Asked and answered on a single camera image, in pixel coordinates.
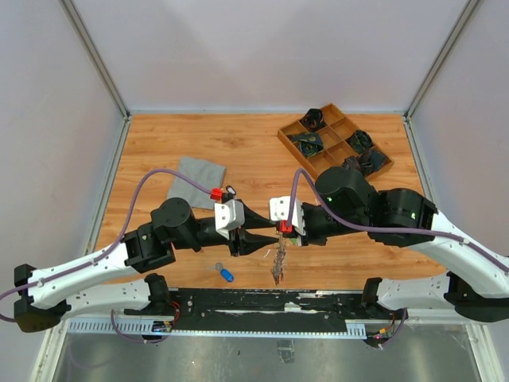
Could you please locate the metal key ring disc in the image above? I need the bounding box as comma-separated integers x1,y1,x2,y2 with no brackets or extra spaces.
270,233,297,287

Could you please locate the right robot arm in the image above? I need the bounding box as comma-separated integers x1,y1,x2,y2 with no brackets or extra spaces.
286,166,508,323

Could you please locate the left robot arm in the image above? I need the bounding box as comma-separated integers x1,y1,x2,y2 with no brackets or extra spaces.
14,197,277,333

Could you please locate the blue key tag with key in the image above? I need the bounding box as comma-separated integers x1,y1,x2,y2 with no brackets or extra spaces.
208,263,235,283

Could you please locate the black key tag with key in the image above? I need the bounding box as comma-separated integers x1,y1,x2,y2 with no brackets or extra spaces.
223,185,236,200

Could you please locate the grey folded cloth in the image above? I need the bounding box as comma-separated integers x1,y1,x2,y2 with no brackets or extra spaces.
167,156,227,210

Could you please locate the dark green patterned tie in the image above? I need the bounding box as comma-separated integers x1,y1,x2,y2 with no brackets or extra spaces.
287,132,324,158

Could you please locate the wooden compartment tray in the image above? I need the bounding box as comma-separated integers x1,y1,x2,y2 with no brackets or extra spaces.
277,103,394,180

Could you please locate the dark green floral tie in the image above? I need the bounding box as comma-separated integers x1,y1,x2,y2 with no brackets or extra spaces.
347,130,373,154

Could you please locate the black orange rolled tie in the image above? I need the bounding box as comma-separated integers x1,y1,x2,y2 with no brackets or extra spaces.
301,108,326,132

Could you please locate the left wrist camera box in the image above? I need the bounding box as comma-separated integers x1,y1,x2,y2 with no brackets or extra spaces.
214,199,245,240

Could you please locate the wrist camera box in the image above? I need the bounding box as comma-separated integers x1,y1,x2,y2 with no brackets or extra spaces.
214,199,245,240
269,196,296,234

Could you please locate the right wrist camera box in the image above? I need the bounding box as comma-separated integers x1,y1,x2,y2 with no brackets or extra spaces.
269,196,296,234

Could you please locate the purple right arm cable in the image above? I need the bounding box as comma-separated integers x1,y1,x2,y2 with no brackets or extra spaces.
285,169,509,274

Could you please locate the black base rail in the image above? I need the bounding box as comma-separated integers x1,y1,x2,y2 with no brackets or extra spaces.
68,289,408,340

